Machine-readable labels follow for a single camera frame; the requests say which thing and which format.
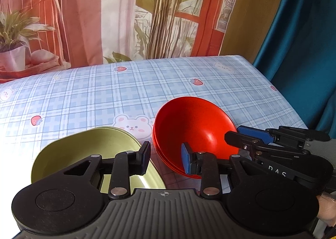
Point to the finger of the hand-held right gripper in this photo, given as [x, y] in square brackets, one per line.
[244, 142]
[252, 132]

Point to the green square bowl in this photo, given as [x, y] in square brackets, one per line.
[86, 144]

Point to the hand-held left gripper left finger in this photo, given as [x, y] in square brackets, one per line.
[144, 159]

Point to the blue curtain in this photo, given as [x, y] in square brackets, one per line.
[302, 45]

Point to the printed room scene backdrop cloth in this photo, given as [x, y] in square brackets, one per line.
[105, 13]

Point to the red round bowl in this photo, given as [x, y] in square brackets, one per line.
[160, 153]
[168, 163]
[194, 123]

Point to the person's right hand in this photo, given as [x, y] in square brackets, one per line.
[326, 208]

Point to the checked light blue tablecloth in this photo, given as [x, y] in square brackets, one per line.
[131, 89]

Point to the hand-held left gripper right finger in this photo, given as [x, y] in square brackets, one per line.
[185, 159]

